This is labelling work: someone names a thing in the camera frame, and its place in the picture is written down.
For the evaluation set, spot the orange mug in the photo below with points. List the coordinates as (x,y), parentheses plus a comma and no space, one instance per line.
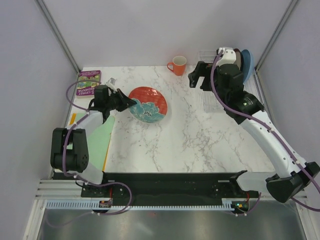
(178,65)

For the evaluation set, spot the purple book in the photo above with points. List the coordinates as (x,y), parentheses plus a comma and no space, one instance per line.
(87,82)

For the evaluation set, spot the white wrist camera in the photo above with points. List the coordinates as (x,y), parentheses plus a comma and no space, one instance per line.
(228,56)
(111,84)

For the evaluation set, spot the white slotted cable duct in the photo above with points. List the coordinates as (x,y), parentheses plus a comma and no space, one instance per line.
(60,204)

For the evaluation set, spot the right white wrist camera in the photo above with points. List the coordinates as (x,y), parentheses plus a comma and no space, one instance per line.
(228,56)

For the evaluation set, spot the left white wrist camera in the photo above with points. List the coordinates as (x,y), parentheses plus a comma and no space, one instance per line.
(111,84)

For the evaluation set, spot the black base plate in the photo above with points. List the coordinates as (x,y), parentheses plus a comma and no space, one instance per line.
(116,178)

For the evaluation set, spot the aluminium rail frame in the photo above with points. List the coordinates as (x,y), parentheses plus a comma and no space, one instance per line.
(55,187)

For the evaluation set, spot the blue plate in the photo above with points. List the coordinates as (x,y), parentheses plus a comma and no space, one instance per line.
(248,64)

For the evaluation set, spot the red teal floral plate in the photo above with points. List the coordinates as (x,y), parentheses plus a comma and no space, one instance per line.
(151,106)

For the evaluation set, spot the dark red cream plate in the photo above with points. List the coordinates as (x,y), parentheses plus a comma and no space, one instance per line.
(239,59)

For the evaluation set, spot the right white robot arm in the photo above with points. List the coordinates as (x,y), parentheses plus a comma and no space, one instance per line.
(291,171)

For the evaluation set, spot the white wire dish rack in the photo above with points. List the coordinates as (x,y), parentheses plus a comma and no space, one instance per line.
(207,100)

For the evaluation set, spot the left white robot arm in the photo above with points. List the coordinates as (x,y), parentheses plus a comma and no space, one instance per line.
(96,114)

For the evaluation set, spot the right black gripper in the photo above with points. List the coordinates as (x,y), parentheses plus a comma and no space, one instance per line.
(204,69)

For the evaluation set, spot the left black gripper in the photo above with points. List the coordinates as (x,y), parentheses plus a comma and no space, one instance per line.
(125,101)

